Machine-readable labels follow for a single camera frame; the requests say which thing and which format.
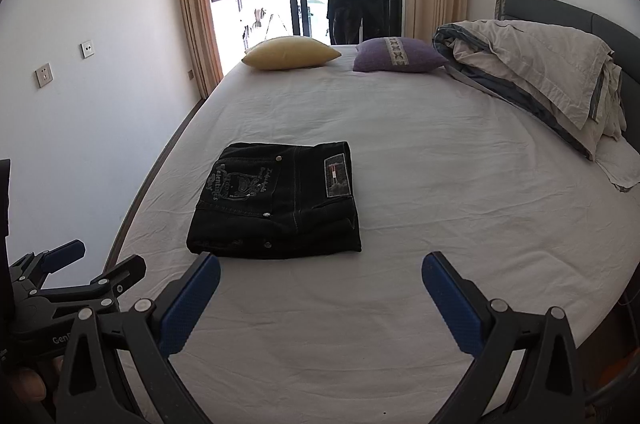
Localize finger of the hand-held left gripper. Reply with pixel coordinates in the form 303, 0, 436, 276
37, 254, 147, 312
9, 240, 86, 291

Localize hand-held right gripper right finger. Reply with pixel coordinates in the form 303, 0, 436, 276
421, 251, 588, 424

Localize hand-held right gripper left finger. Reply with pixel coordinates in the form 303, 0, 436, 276
50, 251, 221, 424

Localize black denim pants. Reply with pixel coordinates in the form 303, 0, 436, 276
186, 141, 363, 260

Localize person's left hand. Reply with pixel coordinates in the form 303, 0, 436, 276
10, 355, 64, 406

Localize bed with white sheet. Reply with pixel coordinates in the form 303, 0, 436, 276
102, 42, 640, 424

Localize orange object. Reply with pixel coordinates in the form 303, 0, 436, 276
597, 349, 633, 387

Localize white pillow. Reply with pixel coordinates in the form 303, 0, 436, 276
595, 137, 640, 193

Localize purple pillow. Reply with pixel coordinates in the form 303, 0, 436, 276
352, 36, 449, 74

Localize folded beige grey duvet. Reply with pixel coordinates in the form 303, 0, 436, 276
432, 19, 628, 161

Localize yellow pillow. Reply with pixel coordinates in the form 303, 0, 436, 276
241, 36, 342, 70

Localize grey headboard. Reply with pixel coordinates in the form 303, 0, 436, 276
495, 0, 640, 105

